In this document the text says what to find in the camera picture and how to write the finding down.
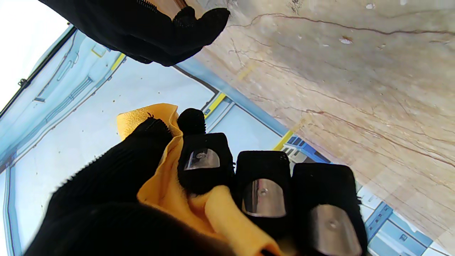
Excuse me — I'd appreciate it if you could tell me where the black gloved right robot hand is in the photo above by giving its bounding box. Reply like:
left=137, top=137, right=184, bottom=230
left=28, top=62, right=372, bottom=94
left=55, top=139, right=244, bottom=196
left=37, top=0, right=231, bottom=67

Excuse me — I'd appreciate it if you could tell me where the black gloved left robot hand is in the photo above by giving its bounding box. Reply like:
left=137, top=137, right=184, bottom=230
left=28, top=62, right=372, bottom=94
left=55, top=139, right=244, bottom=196
left=23, top=108, right=369, bottom=256

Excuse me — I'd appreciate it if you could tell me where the yellow cloth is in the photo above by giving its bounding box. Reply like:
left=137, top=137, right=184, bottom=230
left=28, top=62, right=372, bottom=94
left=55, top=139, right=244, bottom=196
left=116, top=103, right=287, bottom=256

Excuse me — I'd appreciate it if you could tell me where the warehouse print backdrop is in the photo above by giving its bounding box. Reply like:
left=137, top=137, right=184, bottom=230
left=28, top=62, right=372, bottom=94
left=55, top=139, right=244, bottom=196
left=0, top=25, right=455, bottom=256

